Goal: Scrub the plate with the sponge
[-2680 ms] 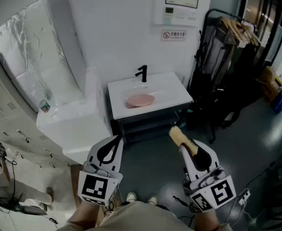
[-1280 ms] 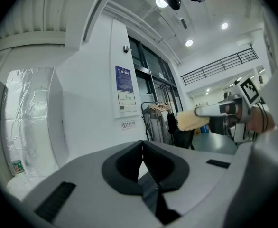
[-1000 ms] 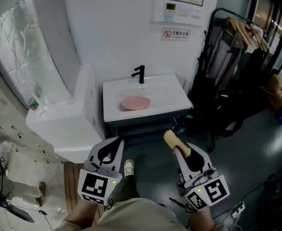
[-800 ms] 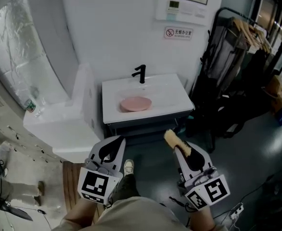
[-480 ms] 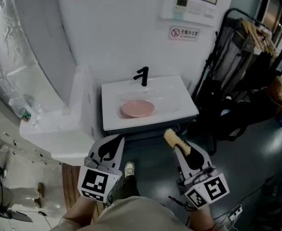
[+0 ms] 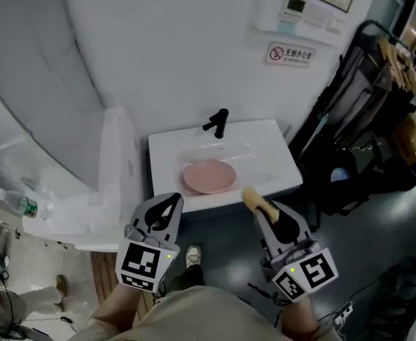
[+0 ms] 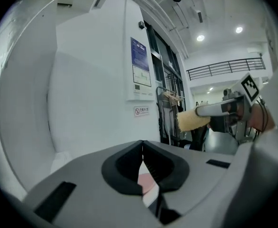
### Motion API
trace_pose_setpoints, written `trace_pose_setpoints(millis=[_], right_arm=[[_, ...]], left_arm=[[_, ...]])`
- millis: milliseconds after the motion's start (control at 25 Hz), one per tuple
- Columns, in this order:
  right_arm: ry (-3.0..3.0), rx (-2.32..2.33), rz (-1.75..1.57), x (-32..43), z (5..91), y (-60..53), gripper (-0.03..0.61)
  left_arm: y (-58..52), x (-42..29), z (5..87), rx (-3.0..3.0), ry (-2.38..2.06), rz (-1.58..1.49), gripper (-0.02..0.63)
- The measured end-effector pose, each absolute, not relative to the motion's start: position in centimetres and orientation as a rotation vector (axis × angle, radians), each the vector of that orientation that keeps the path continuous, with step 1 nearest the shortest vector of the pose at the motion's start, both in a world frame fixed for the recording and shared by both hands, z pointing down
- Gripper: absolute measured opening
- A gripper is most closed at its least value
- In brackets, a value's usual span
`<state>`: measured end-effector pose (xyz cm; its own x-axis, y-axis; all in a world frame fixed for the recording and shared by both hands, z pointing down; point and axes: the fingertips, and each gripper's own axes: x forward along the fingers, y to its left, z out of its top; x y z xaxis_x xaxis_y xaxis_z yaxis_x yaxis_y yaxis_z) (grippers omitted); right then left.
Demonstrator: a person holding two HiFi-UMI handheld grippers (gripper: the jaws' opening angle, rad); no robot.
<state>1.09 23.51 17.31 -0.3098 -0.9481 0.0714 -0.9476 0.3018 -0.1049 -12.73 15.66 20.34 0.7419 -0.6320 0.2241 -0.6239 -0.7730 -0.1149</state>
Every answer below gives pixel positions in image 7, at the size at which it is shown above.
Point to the hanging beige garment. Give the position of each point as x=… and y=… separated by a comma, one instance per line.
x=171, y=98

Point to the grey chair back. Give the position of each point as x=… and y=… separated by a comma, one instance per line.
x=220, y=142

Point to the round ceiling light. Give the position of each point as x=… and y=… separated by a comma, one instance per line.
x=200, y=38
x=239, y=29

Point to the white floor plan poster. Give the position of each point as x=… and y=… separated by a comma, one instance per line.
x=141, y=76

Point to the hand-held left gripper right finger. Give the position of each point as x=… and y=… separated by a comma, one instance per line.
x=200, y=174

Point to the black clothes rack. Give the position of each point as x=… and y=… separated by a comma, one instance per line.
x=160, y=117

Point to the black balcony railing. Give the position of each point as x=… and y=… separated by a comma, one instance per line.
x=224, y=66

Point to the black wall sensor box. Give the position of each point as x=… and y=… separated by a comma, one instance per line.
x=141, y=24

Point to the dark ceiling vent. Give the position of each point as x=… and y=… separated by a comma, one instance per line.
x=200, y=17

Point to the yellow sponge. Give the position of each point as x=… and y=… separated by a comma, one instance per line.
x=191, y=121

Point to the blue wall poster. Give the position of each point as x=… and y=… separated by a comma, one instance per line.
x=140, y=53

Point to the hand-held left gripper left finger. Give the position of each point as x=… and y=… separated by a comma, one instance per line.
x=82, y=174

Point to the person's right forearm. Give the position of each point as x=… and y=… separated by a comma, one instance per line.
x=257, y=119

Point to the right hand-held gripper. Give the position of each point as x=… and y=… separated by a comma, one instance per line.
x=244, y=91

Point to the no-smoking wall sign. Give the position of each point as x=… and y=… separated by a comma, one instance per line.
x=141, y=111

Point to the black framed glass door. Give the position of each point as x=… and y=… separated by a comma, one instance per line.
x=162, y=63

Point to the person's white shirt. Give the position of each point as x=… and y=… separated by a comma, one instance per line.
x=271, y=174

